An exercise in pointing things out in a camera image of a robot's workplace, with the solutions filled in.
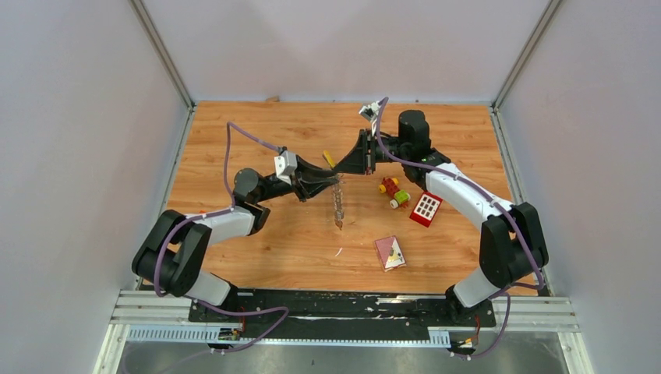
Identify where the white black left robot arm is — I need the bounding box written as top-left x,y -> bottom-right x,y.
131,151 -> 338,322

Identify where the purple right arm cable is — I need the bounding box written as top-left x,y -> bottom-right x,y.
373,97 -> 546,360

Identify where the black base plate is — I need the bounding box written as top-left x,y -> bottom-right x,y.
222,288 -> 497,340

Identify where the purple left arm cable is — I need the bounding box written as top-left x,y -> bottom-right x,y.
119,122 -> 290,374

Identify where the slotted white cable duct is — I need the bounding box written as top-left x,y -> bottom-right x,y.
125,325 -> 451,348

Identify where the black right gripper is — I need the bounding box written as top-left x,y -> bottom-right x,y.
334,128 -> 410,175

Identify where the playing card box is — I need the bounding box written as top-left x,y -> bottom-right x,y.
374,235 -> 406,272

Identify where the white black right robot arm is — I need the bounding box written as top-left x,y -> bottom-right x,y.
334,102 -> 549,326

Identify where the key with yellow tag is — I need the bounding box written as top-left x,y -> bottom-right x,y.
322,150 -> 336,168

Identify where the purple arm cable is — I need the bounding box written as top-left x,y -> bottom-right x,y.
373,97 -> 546,360
119,122 -> 290,374

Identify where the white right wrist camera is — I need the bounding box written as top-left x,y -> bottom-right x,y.
359,101 -> 381,122

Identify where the toy brick car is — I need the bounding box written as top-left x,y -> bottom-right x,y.
378,177 -> 411,209

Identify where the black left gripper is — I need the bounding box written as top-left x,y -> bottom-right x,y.
256,155 -> 339,204

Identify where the aluminium frame rail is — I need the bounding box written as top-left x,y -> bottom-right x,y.
110,290 -> 207,326

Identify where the red white toy brick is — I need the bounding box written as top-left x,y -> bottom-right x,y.
409,192 -> 443,228

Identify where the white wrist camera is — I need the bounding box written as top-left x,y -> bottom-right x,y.
359,101 -> 381,122
274,148 -> 298,185

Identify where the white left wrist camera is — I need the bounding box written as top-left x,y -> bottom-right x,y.
274,148 -> 298,185

